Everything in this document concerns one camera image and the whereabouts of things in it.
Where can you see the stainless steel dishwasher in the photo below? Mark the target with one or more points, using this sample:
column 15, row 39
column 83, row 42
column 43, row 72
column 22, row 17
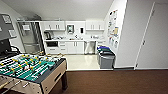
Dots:
column 90, row 47

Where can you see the white drawer unit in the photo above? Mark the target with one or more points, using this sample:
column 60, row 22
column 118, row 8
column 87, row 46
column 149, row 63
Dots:
column 62, row 46

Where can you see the white door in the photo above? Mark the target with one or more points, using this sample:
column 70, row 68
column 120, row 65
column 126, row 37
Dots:
column 155, row 36

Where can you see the black coffee machine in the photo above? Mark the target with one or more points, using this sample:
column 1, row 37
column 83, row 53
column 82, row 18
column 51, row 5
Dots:
column 48, row 35

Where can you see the white two-door base cabinet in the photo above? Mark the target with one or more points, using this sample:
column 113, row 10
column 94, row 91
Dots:
column 75, row 47

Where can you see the green foosball table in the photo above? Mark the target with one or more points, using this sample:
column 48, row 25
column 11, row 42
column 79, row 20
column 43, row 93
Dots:
column 30, row 66

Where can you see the grey paper towel dispenser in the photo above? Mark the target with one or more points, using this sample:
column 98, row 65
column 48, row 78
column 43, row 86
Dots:
column 70, row 29

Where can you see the black built-in microwave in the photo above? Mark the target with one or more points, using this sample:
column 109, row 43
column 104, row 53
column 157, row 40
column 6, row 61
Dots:
column 52, row 43

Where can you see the grey arcade machine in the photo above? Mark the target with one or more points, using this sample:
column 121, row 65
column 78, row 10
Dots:
column 6, row 33

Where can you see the stainless steel refrigerator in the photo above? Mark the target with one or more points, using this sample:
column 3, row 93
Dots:
column 29, row 36

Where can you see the grey trash bin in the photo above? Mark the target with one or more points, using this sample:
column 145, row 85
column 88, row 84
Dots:
column 106, row 51
column 107, row 60

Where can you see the notice board with posters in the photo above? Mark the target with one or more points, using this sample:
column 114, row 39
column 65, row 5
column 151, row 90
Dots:
column 113, row 26

